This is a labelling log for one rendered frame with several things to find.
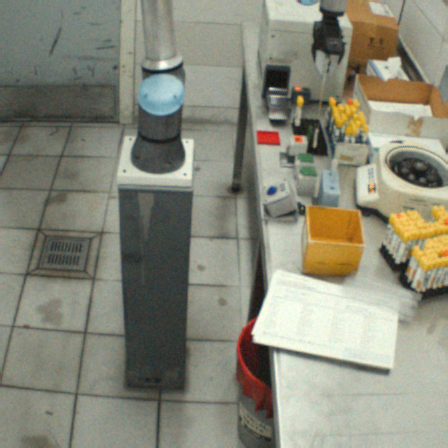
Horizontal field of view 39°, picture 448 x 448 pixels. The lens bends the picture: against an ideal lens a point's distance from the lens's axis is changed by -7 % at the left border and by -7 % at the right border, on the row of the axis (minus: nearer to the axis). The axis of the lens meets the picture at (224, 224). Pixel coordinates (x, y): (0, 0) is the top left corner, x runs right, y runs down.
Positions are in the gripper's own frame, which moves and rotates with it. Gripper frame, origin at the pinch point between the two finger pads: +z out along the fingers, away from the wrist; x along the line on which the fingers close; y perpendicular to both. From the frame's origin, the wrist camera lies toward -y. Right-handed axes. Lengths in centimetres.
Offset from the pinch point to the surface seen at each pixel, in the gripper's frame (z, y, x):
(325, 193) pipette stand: 16.5, -33.0, 2.7
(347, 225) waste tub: 20.8, -39.8, -2.5
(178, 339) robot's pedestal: 85, -21, 37
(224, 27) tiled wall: 54, 164, 19
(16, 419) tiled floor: 114, -39, 94
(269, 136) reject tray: 26.0, 7.5, 12.1
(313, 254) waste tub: 20, -52, 8
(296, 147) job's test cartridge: 19.9, -7.4, 6.5
